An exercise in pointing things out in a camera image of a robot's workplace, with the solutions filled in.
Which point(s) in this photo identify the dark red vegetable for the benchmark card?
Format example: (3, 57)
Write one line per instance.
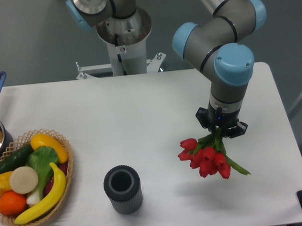
(50, 183)

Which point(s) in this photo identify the beige round slice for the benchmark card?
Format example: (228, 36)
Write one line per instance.
(23, 180)

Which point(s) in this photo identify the green cucumber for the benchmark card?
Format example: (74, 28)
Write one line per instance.
(16, 159)

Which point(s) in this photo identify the grey ribbed vase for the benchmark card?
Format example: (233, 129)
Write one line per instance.
(123, 188)

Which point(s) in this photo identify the orange fruit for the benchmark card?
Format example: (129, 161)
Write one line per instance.
(12, 203)

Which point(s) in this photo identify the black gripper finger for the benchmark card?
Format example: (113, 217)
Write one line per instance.
(203, 118)
(238, 130)

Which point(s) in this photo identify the woven wicker basket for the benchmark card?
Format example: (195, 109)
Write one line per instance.
(21, 141)

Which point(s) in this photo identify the red tulip bouquet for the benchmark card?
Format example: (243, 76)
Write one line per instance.
(208, 154)

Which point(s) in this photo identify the yellow squash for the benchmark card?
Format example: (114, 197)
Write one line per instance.
(43, 139)

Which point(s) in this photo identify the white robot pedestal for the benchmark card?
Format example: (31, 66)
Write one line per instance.
(126, 45)

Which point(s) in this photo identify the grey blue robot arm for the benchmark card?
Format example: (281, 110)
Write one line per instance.
(213, 49)

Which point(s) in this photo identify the green bok choy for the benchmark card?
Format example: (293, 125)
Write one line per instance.
(40, 161)

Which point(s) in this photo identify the yellow bell pepper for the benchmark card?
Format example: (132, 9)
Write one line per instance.
(4, 182)

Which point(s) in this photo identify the yellow banana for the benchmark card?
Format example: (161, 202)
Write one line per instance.
(48, 202)

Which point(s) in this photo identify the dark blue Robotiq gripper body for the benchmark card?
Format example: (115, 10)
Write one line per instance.
(223, 115)

